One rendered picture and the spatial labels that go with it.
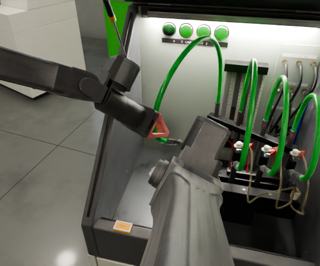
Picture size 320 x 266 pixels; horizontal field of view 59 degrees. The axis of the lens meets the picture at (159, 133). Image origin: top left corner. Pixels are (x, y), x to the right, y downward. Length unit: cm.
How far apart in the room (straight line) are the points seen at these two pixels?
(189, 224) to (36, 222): 209
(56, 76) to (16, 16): 283
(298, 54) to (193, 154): 74
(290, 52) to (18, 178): 221
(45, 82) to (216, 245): 46
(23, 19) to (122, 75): 284
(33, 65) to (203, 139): 33
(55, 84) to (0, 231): 182
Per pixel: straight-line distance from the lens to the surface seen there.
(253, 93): 71
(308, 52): 107
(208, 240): 17
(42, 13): 354
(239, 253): 86
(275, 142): 99
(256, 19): 99
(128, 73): 62
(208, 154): 39
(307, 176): 78
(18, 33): 340
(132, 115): 64
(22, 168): 271
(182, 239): 16
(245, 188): 98
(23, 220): 229
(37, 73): 56
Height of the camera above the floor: 166
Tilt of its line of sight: 36 degrees down
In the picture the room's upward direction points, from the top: straight up
